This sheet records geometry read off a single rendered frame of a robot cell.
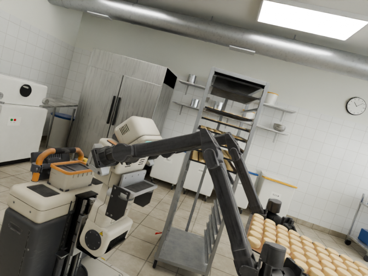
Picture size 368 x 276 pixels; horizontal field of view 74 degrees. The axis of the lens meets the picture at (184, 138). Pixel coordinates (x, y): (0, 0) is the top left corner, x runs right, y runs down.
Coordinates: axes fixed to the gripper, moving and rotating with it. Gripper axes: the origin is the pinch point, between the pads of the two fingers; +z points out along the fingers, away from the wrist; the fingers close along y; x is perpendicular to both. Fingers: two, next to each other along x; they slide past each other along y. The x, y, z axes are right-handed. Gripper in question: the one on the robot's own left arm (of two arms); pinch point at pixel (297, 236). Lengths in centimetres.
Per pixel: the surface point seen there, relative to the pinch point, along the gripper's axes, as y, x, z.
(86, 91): -12, 92, -399
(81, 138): 70, 79, -388
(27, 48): -50, 199, -442
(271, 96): -109, -198, -279
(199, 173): 60, -114, -286
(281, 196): 47, -229, -206
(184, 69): -111, -72, -399
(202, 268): 86, -24, -85
